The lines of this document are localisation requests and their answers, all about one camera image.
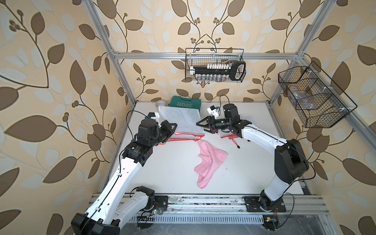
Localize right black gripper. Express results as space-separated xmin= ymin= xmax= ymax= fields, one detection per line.
xmin=197 ymin=116 xmax=232 ymax=133

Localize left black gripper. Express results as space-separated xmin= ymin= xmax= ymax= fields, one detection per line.
xmin=147 ymin=120 xmax=176 ymax=148

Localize wiped clear document bag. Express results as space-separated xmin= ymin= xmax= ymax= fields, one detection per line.
xmin=218 ymin=130 xmax=240 ymax=149

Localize pink wiping cloth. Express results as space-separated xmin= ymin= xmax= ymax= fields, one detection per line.
xmin=194 ymin=140 xmax=228 ymax=189

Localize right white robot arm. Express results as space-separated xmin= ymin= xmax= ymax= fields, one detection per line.
xmin=196 ymin=103 xmax=309 ymax=212

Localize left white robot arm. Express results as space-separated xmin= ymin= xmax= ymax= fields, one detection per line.
xmin=71 ymin=118 xmax=178 ymax=235

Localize plastic bag in right basket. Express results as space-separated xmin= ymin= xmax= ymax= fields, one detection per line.
xmin=290 ymin=86 xmax=315 ymax=110

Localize clear tape roll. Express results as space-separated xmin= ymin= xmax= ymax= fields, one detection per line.
xmin=155 ymin=100 xmax=166 ymax=107

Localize green plastic tool case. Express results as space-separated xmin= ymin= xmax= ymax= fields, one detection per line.
xmin=169 ymin=96 xmax=201 ymax=110

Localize black white tool in basket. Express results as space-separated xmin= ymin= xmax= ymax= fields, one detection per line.
xmin=188 ymin=61 xmax=246 ymax=83

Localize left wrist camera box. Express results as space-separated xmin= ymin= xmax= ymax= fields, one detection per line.
xmin=147 ymin=112 xmax=160 ymax=125

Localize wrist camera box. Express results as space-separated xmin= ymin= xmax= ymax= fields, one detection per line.
xmin=147 ymin=112 xmax=160 ymax=125
xmin=207 ymin=105 xmax=220 ymax=119

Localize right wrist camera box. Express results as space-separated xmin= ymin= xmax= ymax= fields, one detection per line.
xmin=207 ymin=105 xmax=220 ymax=119

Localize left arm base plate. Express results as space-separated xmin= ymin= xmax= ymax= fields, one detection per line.
xmin=141 ymin=195 xmax=168 ymax=212

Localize black wire basket back wall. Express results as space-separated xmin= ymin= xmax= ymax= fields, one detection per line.
xmin=185 ymin=48 xmax=246 ymax=83

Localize black wire basket wall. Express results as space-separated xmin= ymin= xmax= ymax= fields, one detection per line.
xmin=185 ymin=48 xmax=246 ymax=83
xmin=278 ymin=61 xmax=357 ymax=128

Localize aluminium front rail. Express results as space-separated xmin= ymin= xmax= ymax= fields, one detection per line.
xmin=85 ymin=193 xmax=330 ymax=216

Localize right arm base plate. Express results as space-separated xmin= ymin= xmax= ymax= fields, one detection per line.
xmin=243 ymin=196 xmax=287 ymax=212

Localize black wire basket right wall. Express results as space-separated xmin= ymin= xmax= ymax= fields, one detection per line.
xmin=278 ymin=61 xmax=357 ymax=128

